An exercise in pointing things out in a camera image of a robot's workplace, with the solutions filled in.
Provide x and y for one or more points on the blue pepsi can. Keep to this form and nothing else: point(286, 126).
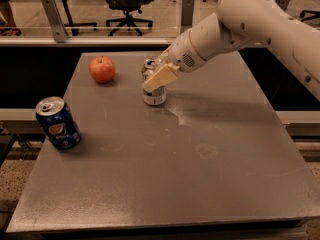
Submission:
point(55, 118)

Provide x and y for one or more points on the red apple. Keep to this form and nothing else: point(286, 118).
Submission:
point(102, 69)

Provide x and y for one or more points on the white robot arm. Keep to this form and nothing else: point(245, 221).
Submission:
point(234, 25)

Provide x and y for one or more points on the middle metal railing bracket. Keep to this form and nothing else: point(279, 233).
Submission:
point(186, 14)

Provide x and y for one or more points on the silver green 7up can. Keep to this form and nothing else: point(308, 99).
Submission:
point(155, 97)

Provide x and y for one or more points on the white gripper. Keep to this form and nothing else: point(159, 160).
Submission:
point(183, 54)

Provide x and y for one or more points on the grey table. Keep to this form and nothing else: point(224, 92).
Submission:
point(215, 153)

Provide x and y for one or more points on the metal railing bracket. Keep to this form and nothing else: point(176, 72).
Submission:
point(186, 14)
point(283, 4)
point(57, 27)

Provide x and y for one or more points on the black stand with base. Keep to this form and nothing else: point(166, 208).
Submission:
point(75, 27)

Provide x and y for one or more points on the left metal railing bracket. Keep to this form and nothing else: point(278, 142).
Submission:
point(57, 27)

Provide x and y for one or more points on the right metal railing bracket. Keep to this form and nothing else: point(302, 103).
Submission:
point(283, 4)

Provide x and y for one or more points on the black office chair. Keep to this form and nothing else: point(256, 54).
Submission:
point(127, 7)

